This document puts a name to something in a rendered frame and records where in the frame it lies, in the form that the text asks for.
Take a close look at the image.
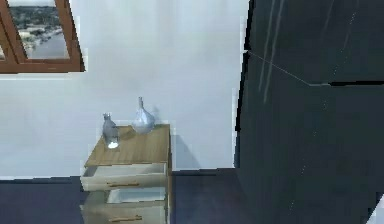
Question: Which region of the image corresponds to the grey glass bottle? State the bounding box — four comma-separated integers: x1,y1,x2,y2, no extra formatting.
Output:
101,112,121,150

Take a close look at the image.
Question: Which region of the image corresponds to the black fridge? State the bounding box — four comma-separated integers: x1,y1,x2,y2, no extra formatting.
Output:
233,0,384,224

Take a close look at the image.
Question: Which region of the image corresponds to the round clear glass vase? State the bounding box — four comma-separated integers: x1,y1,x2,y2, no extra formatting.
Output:
131,96,157,135

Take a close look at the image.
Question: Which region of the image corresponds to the wooden chest of drawers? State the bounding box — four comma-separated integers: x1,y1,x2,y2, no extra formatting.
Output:
79,123,174,224

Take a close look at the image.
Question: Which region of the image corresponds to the brown framed window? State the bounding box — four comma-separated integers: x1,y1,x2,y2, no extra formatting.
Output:
0,0,86,75

